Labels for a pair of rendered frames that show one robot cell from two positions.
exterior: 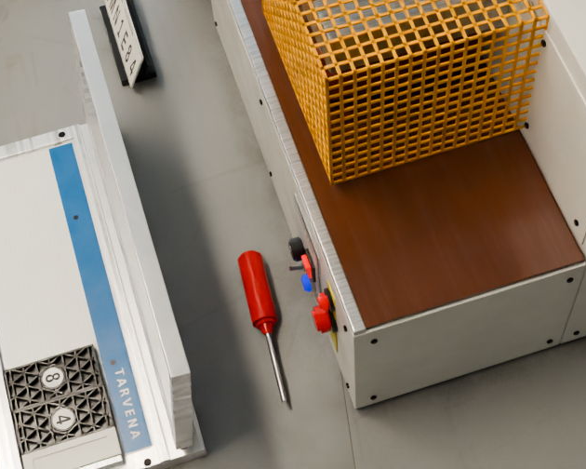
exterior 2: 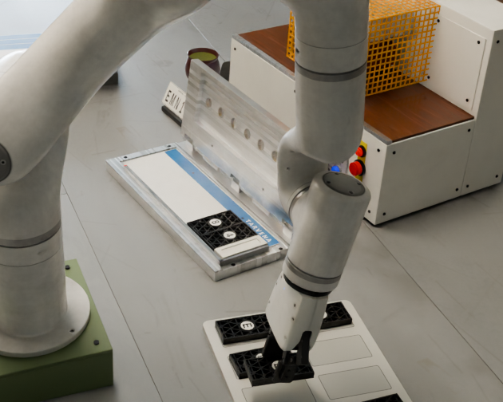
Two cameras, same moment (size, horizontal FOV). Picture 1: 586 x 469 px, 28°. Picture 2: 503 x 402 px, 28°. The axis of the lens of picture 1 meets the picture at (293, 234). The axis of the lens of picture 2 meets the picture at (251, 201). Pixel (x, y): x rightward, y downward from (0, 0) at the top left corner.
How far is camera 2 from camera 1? 1.29 m
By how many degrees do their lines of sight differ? 32
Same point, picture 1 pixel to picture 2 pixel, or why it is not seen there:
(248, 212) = not seen: hidden behind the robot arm
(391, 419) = (393, 229)
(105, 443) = (256, 241)
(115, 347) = (240, 213)
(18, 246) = (166, 184)
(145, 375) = (263, 220)
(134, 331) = (247, 206)
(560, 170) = (453, 81)
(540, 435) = (467, 226)
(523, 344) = (446, 188)
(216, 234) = not seen: hidden behind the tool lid
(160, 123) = not seen: hidden behind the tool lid
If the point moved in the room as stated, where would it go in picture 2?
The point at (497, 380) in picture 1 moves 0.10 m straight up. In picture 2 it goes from (436, 212) to (444, 170)
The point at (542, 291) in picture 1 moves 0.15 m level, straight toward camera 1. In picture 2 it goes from (458, 137) to (466, 175)
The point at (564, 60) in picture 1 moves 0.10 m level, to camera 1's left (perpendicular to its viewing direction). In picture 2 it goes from (451, 19) to (406, 24)
